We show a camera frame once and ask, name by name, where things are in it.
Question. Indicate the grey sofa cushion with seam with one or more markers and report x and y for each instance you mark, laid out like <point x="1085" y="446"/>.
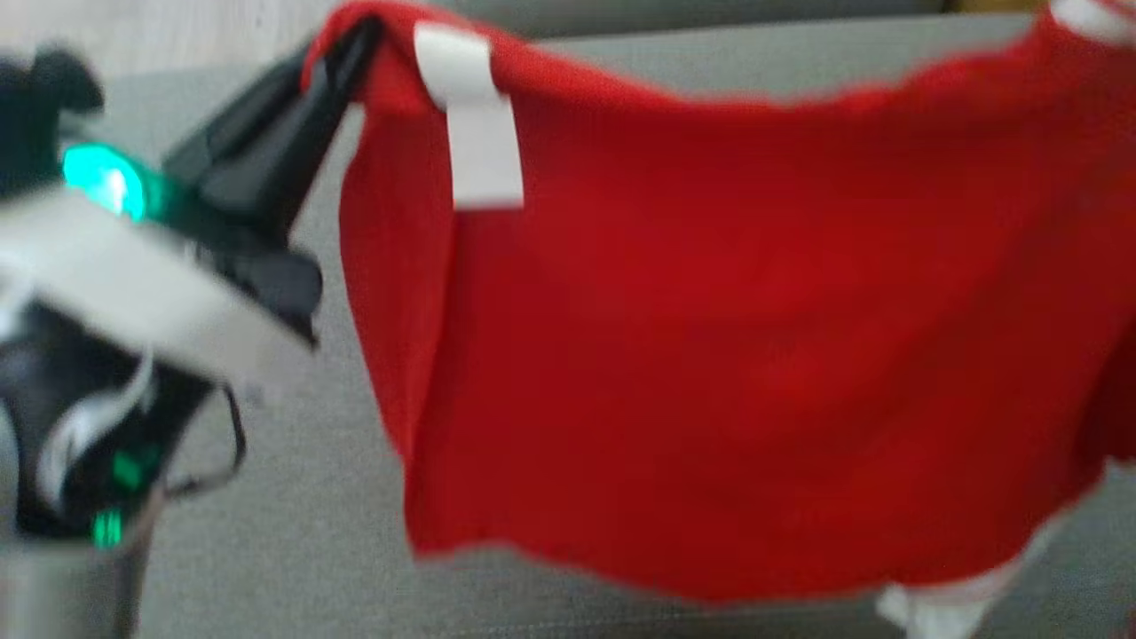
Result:
<point x="692" y="13"/>

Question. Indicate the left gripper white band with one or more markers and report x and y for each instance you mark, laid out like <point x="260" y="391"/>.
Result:
<point x="133" y="275"/>

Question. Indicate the red jersey with white sleeves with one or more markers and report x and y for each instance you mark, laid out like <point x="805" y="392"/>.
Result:
<point x="754" y="355"/>

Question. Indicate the yellow panel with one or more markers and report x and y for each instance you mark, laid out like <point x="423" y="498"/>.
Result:
<point x="994" y="4"/>

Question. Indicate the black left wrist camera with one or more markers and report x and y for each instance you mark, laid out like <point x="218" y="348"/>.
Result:
<point x="40" y="115"/>

